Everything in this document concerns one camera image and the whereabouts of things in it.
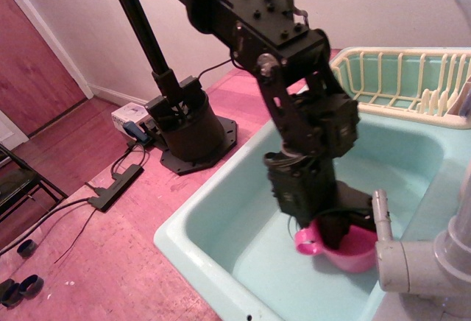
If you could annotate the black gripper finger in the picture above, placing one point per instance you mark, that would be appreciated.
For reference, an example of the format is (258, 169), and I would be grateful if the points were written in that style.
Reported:
(333, 228)

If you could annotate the grey pvc faucet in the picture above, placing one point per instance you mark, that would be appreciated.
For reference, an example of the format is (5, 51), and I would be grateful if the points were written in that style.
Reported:
(424, 280)

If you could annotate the teal toy sink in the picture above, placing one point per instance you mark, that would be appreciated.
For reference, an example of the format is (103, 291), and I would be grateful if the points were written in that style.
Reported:
(235, 246)

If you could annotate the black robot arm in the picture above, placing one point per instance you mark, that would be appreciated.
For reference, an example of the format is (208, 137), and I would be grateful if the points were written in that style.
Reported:
(317, 120)

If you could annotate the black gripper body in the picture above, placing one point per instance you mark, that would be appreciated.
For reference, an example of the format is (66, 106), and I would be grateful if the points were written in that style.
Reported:
(306, 188)

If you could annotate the pink plastic cup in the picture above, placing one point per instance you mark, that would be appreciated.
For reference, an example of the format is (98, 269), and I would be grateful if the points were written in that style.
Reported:
(356, 251)

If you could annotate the white cardboard box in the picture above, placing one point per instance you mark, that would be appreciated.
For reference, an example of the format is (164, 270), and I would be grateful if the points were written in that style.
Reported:
(131, 112)

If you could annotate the cream dish rack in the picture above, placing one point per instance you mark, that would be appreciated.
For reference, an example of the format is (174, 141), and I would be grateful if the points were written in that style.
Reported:
(427, 85)

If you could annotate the blue adapter dongle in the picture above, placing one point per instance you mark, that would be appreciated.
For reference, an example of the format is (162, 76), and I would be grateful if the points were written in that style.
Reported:
(137, 133)

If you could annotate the black usb hub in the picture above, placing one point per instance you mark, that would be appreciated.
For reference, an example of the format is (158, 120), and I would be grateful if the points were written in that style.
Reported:
(106, 197)

